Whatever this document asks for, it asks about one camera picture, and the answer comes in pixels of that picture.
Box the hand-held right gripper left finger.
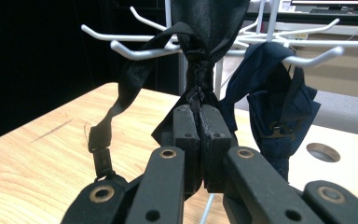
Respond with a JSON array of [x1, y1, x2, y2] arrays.
[[172, 104, 201, 196]]

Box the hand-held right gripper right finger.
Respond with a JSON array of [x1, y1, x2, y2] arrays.
[[199, 104, 233, 194]]

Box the navy bow tie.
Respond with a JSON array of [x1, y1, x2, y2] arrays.
[[218, 41, 322, 183]]

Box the black satin bow tie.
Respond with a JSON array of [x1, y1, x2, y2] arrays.
[[87, 0, 252, 200]]

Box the white wire display rack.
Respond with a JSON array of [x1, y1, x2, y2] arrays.
[[80, 0, 358, 224]]

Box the white wire hook rack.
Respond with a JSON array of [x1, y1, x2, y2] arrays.
[[222, 22, 358, 101]]

